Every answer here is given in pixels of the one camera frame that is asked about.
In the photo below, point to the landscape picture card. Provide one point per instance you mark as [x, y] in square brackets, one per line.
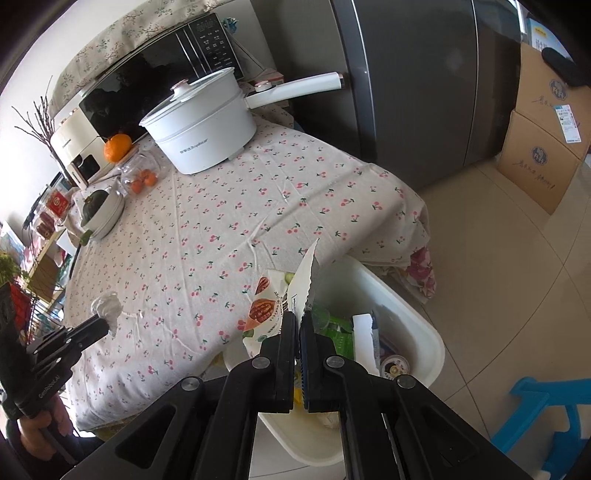
[10, 242]

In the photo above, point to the white bowl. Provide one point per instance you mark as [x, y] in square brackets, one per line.
[113, 212]

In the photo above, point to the green potted plant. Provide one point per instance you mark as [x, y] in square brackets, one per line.
[11, 270]

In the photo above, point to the white tissue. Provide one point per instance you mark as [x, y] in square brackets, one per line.
[107, 309]

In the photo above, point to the green pumpkin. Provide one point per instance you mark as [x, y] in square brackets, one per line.
[94, 207]

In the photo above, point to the cherry print tablecloth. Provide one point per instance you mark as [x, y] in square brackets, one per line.
[231, 207]

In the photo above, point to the yellow green wrapper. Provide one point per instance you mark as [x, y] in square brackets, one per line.
[299, 392]

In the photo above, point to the clear jar with red contents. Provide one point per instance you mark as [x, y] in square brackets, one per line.
[45, 225]

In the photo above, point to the small green vegetable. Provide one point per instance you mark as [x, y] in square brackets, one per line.
[85, 237]

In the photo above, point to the black microwave oven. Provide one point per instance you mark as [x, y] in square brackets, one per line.
[138, 83]

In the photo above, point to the person's left hand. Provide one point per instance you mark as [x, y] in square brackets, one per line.
[39, 431]

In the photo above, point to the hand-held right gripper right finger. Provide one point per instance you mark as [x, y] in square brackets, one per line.
[305, 330]

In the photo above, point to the white plastic bin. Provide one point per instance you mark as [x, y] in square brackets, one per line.
[406, 314]

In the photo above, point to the white and blue box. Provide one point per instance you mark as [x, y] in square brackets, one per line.
[545, 32]

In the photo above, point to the glass jar with wooden lid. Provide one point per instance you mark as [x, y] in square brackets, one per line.
[157, 161]

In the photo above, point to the large orange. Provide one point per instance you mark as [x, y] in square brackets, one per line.
[117, 147]

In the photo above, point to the blue plastic stool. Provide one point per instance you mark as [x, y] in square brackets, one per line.
[531, 401]

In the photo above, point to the white card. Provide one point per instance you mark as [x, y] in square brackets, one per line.
[365, 341]

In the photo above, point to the white air fryer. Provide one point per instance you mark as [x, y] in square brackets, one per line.
[69, 147]

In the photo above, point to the pink floral cloth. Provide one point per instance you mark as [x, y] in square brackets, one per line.
[422, 274]

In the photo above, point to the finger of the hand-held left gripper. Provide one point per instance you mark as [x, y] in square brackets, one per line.
[69, 350]
[78, 328]

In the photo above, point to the white electric pot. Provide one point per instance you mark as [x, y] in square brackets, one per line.
[203, 143]

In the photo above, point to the cardboard box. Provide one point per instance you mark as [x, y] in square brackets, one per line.
[545, 115]
[535, 166]

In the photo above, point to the small orange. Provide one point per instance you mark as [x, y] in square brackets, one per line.
[148, 177]
[137, 186]

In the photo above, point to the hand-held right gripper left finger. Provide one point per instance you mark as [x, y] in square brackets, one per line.
[289, 330]

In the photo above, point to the dry twigs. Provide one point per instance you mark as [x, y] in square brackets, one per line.
[37, 124]

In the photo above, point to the grey refrigerator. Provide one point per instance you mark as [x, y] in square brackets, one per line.
[415, 92]

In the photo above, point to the pastry print snack bag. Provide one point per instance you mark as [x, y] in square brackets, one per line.
[265, 314]

